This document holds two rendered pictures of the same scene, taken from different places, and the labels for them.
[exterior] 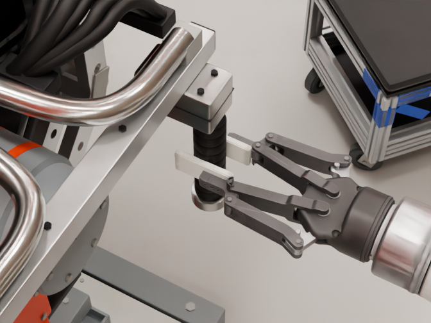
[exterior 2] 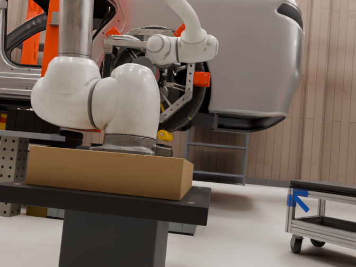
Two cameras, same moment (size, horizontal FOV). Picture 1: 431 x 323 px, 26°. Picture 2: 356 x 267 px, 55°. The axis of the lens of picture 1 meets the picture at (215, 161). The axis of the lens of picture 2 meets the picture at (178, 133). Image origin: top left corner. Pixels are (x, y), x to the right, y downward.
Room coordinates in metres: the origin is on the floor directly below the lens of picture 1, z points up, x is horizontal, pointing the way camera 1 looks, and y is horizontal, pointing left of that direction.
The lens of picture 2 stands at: (0.05, -1.61, 0.41)
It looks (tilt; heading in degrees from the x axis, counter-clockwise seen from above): 4 degrees up; 68
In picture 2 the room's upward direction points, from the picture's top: 5 degrees clockwise
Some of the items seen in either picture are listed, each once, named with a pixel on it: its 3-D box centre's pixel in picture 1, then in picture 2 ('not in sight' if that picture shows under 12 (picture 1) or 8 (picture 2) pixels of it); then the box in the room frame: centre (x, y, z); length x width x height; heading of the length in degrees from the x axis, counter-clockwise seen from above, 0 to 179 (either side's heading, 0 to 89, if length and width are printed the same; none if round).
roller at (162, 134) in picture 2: not in sight; (165, 135); (0.73, 0.32, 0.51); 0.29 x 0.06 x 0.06; 61
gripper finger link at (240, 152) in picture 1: (222, 143); not in sight; (0.63, -0.01, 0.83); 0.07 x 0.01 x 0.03; 61
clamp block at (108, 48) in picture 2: not in sight; (110, 50); (0.33, 0.20, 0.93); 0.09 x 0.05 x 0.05; 61
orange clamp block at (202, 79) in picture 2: not in sight; (201, 79); (0.85, 0.15, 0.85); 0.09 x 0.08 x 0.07; 151
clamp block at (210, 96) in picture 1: (183, 87); not in sight; (0.63, 0.03, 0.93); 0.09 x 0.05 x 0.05; 61
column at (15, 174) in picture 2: not in sight; (10, 175); (-0.09, 0.44, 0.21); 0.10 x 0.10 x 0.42; 61
